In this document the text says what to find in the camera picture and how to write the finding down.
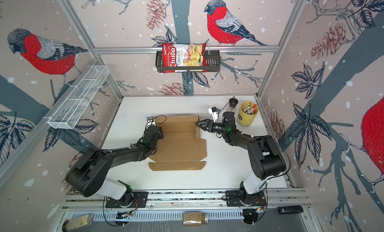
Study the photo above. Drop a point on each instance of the black wall basket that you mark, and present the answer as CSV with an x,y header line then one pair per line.
x,y
212,58

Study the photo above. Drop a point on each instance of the brown grain glass jar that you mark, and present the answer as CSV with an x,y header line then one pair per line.
x,y
194,219

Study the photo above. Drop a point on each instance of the black remote device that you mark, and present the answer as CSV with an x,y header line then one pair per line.
x,y
291,210

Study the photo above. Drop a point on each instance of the yellow pen cup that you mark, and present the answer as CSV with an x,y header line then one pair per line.
x,y
247,113

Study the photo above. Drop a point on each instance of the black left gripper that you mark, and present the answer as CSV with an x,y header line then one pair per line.
x,y
160,132

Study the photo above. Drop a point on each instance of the black lid spice shaker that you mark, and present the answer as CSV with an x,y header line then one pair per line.
x,y
232,104

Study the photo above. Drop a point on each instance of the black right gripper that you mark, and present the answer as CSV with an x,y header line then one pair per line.
x,y
208,127

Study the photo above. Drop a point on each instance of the white wire mesh shelf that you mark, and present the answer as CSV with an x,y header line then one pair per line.
x,y
75,104

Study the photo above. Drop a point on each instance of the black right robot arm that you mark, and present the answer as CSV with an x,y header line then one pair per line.
x,y
266,159

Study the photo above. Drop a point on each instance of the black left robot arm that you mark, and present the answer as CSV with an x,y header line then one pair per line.
x,y
89,175

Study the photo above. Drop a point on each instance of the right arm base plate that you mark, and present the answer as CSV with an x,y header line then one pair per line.
x,y
236,199

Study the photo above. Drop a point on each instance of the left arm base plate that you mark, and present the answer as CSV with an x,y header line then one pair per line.
x,y
141,199

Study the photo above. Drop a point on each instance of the red cassava chips bag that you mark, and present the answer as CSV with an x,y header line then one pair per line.
x,y
183,55

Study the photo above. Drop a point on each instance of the brown cardboard box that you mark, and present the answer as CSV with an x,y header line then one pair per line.
x,y
182,148

